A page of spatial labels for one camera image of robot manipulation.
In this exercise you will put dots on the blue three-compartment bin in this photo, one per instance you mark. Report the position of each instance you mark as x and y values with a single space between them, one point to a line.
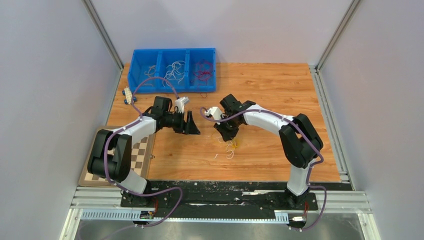
187 70

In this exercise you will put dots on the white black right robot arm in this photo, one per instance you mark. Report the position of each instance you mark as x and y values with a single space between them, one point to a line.
300 141

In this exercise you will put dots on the white blue connector block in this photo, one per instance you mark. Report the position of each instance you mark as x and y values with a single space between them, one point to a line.
128 96

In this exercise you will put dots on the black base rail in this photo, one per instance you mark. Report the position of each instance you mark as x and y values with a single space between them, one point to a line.
220 199

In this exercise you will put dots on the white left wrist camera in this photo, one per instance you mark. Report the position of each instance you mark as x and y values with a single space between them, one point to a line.
180 104

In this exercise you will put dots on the wooden chessboard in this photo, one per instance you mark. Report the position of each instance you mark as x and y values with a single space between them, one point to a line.
140 160

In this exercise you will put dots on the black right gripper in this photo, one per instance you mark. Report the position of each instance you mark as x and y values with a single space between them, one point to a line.
227 135

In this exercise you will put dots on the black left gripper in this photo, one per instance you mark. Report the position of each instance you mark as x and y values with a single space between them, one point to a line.
190 128

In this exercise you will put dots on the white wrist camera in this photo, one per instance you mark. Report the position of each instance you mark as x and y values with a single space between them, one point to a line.
214 113
180 104

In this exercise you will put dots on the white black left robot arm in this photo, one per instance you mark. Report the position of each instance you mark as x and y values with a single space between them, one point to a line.
111 153

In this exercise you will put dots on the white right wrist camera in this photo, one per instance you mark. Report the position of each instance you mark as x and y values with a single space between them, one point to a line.
214 113

